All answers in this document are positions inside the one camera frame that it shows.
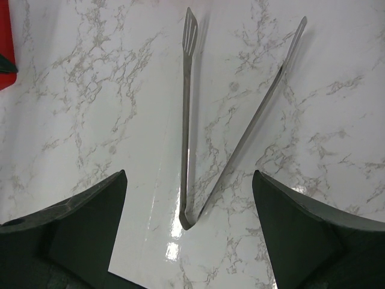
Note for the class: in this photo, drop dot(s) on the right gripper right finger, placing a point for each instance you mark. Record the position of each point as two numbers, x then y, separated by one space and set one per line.
313 245

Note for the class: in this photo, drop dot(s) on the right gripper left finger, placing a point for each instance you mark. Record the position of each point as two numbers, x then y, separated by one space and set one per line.
66 243

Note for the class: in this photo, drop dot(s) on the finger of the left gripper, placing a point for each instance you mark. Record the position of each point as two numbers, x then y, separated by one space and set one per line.
6 66

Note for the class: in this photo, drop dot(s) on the red box lid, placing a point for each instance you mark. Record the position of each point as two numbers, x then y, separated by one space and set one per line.
7 46

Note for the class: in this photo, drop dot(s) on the metal tongs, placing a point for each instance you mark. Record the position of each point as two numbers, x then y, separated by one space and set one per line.
189 39

